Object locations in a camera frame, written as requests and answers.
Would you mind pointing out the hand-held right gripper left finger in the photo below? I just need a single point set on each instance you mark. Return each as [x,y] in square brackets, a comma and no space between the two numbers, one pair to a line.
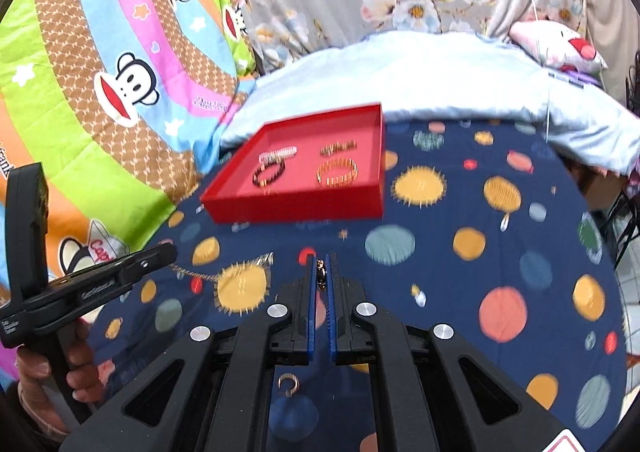
[312,302]

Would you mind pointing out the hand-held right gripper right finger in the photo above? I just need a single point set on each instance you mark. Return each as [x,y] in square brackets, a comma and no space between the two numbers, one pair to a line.
[331,302]

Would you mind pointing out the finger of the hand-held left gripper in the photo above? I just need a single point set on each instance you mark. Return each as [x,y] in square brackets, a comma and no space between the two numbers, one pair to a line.
[145,271]
[150,254]

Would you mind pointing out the red jewelry tray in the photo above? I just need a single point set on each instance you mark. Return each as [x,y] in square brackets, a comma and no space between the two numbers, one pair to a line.
[300,204]

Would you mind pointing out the gold wristwatch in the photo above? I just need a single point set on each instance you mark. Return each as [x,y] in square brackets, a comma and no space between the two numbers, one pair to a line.
[340,147]

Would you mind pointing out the person's left hand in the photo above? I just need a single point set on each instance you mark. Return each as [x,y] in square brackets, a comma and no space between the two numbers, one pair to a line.
[30,377]

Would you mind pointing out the single hoop earring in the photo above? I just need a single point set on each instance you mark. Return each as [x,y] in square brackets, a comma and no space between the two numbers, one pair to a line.
[288,384]

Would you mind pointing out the navy planet print bedsheet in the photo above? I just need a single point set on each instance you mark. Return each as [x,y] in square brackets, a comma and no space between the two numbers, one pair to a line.
[450,257]

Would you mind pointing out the colourful monkey print blanket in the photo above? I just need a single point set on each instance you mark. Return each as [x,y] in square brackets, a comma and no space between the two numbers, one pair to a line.
[100,31]

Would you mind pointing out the light blue quilt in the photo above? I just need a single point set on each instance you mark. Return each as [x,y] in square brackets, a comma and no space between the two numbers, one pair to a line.
[450,76]

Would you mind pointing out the dark metal chair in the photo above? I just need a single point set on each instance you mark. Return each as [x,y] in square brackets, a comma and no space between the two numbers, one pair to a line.
[622,232]

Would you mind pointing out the pink cartoon pillow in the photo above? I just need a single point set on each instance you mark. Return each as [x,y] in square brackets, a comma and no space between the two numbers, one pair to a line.
[555,44]

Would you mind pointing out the beige curtain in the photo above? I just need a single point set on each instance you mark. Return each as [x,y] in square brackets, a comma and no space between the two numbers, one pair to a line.
[610,6]

